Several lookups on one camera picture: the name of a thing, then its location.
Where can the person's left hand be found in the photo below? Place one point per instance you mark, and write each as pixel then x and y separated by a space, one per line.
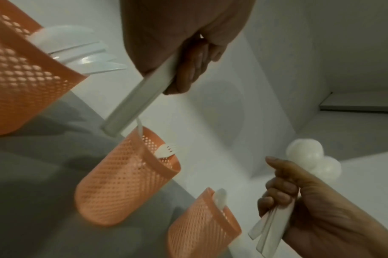
pixel 168 22

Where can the person's right hand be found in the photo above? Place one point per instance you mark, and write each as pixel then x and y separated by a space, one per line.
pixel 327 216

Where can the white plastic knife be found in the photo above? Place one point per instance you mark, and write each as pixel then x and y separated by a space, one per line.
pixel 91 61
pixel 85 47
pixel 106 68
pixel 139 97

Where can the white plastic fork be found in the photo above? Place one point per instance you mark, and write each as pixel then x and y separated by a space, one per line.
pixel 166 150

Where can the orange mesh cup holder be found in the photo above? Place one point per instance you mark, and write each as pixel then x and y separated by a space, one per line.
pixel 123 181
pixel 200 231

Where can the large orange mesh basket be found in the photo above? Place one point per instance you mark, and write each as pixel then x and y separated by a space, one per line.
pixel 18 83

